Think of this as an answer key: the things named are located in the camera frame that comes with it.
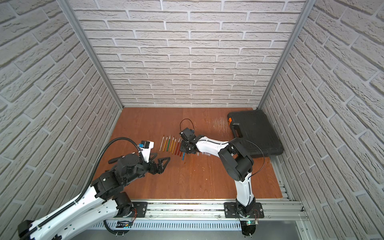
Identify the green carving knife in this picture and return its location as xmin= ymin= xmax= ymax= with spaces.
xmin=167 ymin=136 xmax=171 ymax=152

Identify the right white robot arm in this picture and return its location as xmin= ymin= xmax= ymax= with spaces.
xmin=180 ymin=128 xmax=262 ymax=219

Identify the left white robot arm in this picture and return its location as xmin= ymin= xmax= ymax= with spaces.
xmin=18 ymin=153 xmax=171 ymax=240

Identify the black plastic tool case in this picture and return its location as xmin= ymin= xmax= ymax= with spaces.
xmin=227 ymin=110 xmax=284 ymax=158

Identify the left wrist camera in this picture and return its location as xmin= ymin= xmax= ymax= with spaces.
xmin=139 ymin=141 xmax=154 ymax=163

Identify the black handled screwdriver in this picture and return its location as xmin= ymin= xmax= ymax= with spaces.
xmin=108 ymin=156 xmax=125 ymax=164

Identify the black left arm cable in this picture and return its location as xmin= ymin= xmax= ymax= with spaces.
xmin=17 ymin=137 xmax=142 ymax=240

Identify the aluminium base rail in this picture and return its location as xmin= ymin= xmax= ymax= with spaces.
xmin=83 ymin=199 xmax=314 ymax=240

